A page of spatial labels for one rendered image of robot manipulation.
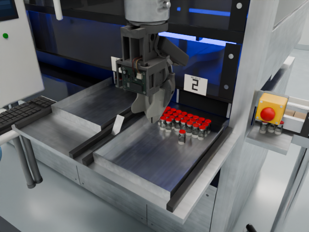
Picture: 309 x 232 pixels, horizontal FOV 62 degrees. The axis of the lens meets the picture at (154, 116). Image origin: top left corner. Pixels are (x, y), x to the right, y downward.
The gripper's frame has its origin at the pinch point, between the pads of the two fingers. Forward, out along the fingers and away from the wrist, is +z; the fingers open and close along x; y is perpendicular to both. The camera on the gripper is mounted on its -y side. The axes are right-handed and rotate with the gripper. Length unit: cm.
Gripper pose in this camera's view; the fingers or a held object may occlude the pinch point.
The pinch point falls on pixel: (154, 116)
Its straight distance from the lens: 56.0
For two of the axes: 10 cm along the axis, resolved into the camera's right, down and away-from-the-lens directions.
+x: 8.3, 2.9, -4.8
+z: 0.0, 8.6, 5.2
